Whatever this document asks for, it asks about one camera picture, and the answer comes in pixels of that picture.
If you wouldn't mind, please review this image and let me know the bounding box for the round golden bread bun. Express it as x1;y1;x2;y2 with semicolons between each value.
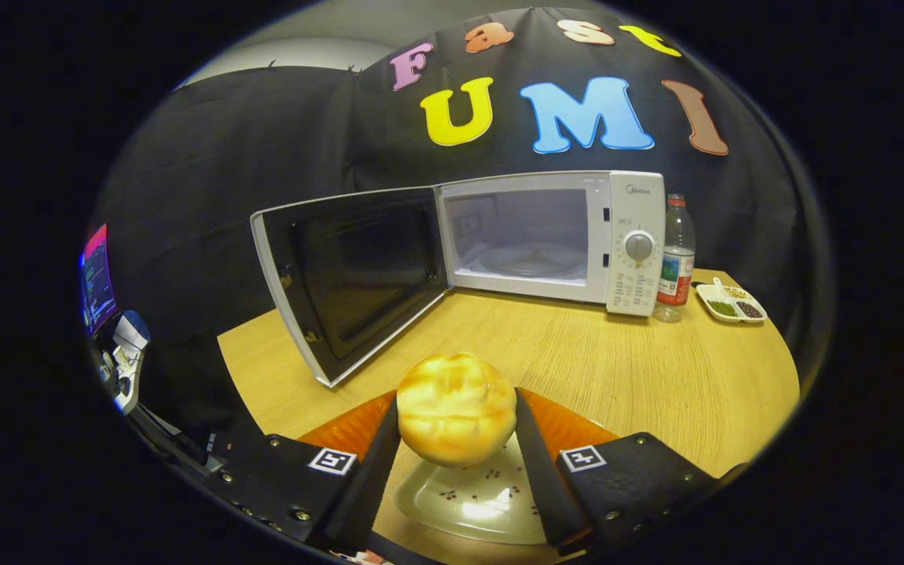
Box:
395;352;518;469

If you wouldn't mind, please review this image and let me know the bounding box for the glass microwave turntable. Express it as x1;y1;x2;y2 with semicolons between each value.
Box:
477;242;588;280

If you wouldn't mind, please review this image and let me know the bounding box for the black backdrop cloth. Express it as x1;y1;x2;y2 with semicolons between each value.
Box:
91;6;822;425

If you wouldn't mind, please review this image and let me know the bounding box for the white office desk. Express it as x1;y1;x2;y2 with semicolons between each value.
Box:
103;345;143;415

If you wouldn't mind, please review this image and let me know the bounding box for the white microwave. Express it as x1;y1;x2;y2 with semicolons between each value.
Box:
250;170;667;389

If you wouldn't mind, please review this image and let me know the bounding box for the white patterned plate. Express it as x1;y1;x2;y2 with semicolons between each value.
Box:
395;432;551;546

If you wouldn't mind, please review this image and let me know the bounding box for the clear plastic water bottle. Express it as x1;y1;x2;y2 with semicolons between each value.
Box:
653;194;696;323

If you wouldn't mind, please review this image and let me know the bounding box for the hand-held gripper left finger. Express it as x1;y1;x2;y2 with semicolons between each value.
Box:
205;390;403;554

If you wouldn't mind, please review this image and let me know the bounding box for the computer monitor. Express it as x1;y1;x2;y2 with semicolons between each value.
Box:
79;224;118;337

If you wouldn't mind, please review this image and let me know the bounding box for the white paper sheet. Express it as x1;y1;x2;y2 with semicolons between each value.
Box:
112;314;147;352

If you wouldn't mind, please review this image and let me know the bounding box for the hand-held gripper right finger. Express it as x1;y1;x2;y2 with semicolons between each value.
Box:
513;387;724;554

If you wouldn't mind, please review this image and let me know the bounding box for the white divided bean dish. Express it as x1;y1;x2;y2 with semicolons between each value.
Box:
695;276;768;325

